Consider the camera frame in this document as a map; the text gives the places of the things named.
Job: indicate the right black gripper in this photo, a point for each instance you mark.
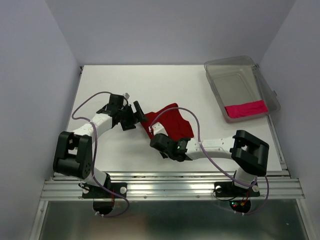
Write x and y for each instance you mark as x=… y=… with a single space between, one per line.
x=163 y=155

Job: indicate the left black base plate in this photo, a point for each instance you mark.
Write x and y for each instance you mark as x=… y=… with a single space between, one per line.
x=119 y=190

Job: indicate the aluminium rail frame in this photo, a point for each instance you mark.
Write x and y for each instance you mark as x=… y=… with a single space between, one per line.
x=174 y=206

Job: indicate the dark red t shirt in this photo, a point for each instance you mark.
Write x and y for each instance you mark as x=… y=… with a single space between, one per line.
x=175 y=125

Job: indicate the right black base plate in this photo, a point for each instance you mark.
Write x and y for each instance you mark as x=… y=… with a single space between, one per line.
x=227 y=189

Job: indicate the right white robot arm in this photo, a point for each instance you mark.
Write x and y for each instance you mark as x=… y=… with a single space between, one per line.
x=248 y=151

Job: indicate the clear plastic bin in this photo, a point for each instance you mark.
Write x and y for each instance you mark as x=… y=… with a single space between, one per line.
x=237 y=80

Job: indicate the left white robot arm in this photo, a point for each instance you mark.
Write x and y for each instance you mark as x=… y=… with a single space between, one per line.
x=76 y=150

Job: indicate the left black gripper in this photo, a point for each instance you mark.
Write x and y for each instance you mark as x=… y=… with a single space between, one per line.
x=134 y=119

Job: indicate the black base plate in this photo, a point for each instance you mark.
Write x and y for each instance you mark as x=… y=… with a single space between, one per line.
x=227 y=189
x=119 y=190

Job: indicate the pink rolled t shirt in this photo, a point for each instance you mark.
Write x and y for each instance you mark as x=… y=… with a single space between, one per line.
x=246 y=109

